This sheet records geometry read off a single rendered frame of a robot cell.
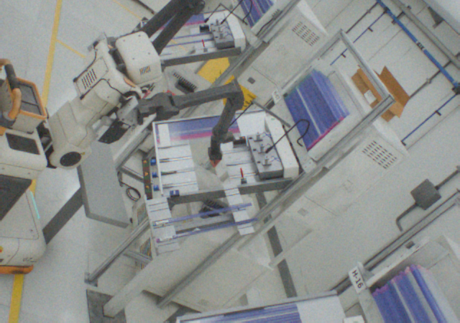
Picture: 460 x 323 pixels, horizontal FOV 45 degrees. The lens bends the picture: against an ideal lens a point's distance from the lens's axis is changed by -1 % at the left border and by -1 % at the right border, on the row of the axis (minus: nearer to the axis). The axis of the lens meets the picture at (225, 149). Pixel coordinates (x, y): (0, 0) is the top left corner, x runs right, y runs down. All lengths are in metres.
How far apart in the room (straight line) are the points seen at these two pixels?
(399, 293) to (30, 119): 1.66
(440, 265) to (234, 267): 1.43
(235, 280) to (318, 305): 1.15
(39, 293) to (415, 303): 1.89
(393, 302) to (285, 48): 2.47
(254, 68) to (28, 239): 2.23
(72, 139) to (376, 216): 2.70
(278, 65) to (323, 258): 1.62
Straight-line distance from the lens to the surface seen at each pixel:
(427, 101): 4.86
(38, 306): 3.12
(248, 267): 3.55
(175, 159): 3.27
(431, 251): 2.44
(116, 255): 3.26
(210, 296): 3.71
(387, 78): 3.67
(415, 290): 2.31
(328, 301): 2.58
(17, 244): 2.89
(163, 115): 2.49
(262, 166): 3.09
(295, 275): 4.93
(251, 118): 3.55
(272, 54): 4.32
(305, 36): 4.32
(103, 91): 2.47
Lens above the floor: 2.23
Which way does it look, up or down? 22 degrees down
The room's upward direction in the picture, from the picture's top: 45 degrees clockwise
